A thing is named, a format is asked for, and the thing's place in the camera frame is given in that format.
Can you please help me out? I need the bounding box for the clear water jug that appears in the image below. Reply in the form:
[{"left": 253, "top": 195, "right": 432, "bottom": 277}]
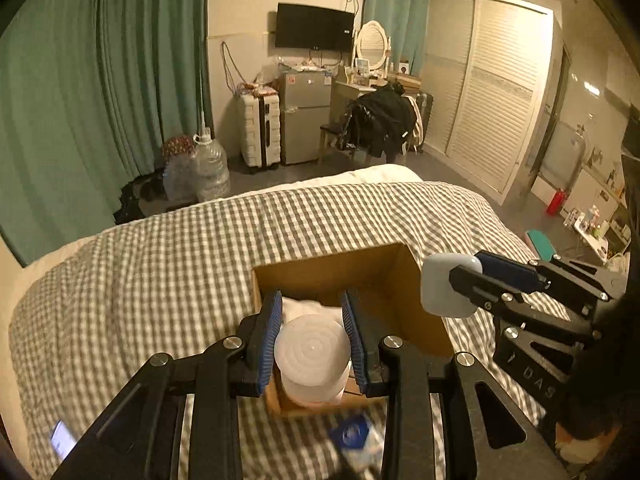
[
  {"left": 191, "top": 127, "right": 230, "bottom": 203},
  {"left": 163, "top": 153, "right": 196, "bottom": 202}
]

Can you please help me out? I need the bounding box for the pale blue round case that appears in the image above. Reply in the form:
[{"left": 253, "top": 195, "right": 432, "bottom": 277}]
[{"left": 421, "top": 252, "right": 483, "bottom": 318}]

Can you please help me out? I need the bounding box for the right human hand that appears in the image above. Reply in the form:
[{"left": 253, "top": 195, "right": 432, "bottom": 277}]
[{"left": 554, "top": 400, "right": 622, "bottom": 465}]

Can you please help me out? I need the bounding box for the brown cardboard box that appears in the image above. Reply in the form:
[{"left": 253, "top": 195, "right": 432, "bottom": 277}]
[{"left": 250, "top": 242, "right": 457, "bottom": 418}]

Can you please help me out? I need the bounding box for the teal round stool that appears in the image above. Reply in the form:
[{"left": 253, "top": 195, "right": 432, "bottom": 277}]
[{"left": 524, "top": 230, "right": 556, "bottom": 261}]

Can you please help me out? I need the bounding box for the white louvered wardrobe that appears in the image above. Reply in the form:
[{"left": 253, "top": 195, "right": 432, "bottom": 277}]
[{"left": 421, "top": 0, "right": 558, "bottom": 204}]

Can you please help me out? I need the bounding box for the wooden dressing table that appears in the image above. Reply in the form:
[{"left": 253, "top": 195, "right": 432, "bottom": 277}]
[{"left": 329, "top": 74, "right": 422, "bottom": 124}]

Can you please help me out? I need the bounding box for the black wall television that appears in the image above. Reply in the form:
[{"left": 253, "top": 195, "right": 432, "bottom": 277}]
[{"left": 274, "top": 2, "right": 355, "bottom": 53}]

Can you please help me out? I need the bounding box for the red fire extinguisher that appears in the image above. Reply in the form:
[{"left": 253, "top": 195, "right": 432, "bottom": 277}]
[{"left": 546, "top": 188, "right": 566, "bottom": 216}]

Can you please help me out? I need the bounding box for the silver mini fridge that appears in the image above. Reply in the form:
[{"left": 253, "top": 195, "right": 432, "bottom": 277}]
[{"left": 278, "top": 70, "right": 332, "bottom": 166}]

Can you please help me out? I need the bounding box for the white oval vanity mirror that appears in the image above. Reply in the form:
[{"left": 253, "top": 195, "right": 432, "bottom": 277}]
[{"left": 352, "top": 20, "right": 392, "bottom": 73}]

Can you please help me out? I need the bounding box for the lit smartphone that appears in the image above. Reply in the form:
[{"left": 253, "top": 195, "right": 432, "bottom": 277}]
[{"left": 50, "top": 420, "right": 78, "bottom": 460}]

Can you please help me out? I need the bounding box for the blue white tissue pack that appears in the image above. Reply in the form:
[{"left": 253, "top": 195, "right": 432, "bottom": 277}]
[{"left": 329, "top": 414, "right": 384, "bottom": 474}]

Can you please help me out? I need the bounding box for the green curtain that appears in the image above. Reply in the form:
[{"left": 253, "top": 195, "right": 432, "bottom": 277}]
[
  {"left": 362, "top": 0, "right": 430, "bottom": 76},
  {"left": 1, "top": 0, "right": 212, "bottom": 265}
]

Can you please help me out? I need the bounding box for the white plastic bottle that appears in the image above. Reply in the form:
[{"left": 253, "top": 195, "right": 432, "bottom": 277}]
[{"left": 274, "top": 314, "right": 350, "bottom": 408}]

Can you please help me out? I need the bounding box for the white sock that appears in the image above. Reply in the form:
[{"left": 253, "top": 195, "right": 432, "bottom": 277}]
[{"left": 281, "top": 297, "right": 344, "bottom": 326}]

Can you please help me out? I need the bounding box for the white suitcase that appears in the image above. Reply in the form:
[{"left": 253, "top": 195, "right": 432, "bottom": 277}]
[{"left": 236, "top": 86, "right": 281, "bottom": 169}]

